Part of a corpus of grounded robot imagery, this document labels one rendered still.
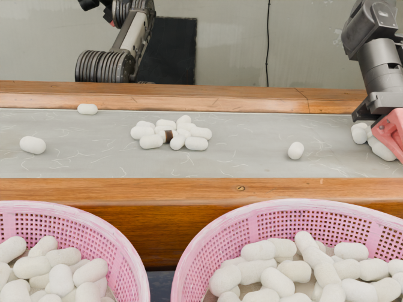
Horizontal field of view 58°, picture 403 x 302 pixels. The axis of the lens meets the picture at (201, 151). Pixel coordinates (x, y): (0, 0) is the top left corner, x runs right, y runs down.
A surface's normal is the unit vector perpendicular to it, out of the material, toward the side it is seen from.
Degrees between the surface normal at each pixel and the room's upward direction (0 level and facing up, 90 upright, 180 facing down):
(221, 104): 45
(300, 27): 90
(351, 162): 0
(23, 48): 89
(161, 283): 0
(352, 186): 0
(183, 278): 75
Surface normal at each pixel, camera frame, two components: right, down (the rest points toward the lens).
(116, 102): 0.10, -0.34
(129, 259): -0.83, -0.08
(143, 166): 0.05, -0.91
